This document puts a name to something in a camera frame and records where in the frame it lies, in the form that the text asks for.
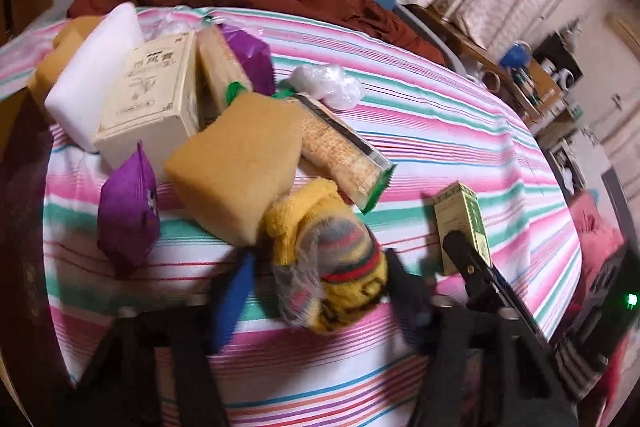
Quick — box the small green white box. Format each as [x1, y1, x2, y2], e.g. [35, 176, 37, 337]
[433, 181, 492, 277]

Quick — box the yellow striped knitted sock bundle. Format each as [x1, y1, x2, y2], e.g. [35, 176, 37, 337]
[264, 178, 387, 335]

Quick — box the large yellow sponge block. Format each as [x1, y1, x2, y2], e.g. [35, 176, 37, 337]
[164, 92, 304, 247]

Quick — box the long cracker pack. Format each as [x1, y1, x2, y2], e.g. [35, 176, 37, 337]
[284, 93, 396, 213]

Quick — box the beige printed carton box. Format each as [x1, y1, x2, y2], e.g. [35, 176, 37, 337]
[94, 31, 200, 183]

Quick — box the purple snack pouch front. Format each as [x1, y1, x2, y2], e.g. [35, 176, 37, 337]
[96, 142, 160, 279]

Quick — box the purple snack pouch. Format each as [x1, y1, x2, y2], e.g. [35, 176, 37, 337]
[96, 142, 160, 279]
[219, 24, 276, 96]

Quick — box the pink quilt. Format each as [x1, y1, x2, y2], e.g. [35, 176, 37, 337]
[568, 191, 624, 307]

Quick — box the cracker pack green edge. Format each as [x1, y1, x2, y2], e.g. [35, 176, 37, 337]
[196, 25, 253, 115]

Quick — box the wooden bedside desk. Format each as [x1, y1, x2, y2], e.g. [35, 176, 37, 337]
[406, 4, 564, 128]

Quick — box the white crumpled plastic bag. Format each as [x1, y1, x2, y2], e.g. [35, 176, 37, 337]
[288, 64, 364, 112]

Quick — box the purple snack pouch back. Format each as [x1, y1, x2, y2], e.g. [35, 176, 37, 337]
[219, 24, 276, 96]

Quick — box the white foam block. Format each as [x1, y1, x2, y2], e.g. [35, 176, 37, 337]
[44, 2, 143, 153]

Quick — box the clear plastic bag at back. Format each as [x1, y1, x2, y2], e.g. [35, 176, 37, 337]
[146, 10, 215, 40]

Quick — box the rust red blanket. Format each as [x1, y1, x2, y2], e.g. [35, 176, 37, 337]
[67, 0, 446, 65]

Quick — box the yellow sponge at back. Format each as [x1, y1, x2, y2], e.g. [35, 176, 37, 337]
[27, 16, 102, 109]

